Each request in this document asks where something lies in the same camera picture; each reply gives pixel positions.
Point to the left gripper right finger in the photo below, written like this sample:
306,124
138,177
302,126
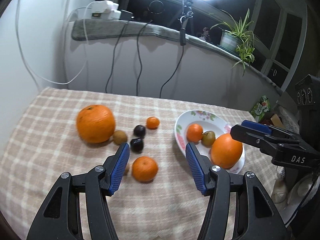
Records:
256,216

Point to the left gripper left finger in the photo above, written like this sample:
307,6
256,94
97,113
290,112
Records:
59,215

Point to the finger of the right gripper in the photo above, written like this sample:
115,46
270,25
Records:
252,137
257,127

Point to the small mandarin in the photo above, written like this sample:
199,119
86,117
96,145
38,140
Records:
144,169
152,122

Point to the large orange with stem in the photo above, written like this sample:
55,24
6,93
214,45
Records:
95,124

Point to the dark plum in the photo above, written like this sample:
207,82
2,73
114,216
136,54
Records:
137,145
139,131

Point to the green snack package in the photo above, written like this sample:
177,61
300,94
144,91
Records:
260,108

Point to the large orange in plate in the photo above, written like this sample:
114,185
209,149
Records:
225,151

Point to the white floral plate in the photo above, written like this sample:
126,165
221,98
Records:
209,122

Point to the kiwi in plate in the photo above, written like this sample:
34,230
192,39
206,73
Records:
208,138

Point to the mandarin in plate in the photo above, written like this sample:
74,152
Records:
194,133

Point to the small brown longan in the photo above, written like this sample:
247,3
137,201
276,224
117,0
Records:
127,168

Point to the potted spider plant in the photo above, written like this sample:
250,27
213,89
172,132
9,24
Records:
244,39

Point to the beige plaid tablecloth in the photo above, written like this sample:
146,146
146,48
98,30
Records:
157,197

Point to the brown kiwi on cloth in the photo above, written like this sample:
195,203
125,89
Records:
119,137

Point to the grey sill mat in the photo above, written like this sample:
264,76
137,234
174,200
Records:
104,29

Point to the white power adapter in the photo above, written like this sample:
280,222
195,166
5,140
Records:
106,10

